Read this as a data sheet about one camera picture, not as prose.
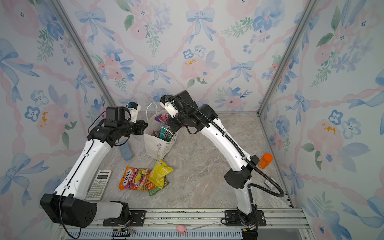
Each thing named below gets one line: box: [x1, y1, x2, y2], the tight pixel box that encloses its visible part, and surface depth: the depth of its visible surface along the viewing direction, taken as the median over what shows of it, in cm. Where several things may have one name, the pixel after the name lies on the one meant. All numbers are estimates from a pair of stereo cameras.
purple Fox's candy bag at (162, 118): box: [154, 113, 170, 126], surface depth 73 cm
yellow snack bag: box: [148, 158, 174, 189], surface depth 85 cm
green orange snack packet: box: [146, 175, 169, 196], surface depth 84 cm
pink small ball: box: [176, 224, 187, 234], surface depth 72 cm
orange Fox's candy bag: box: [119, 166, 151, 192], surface depth 85 cm
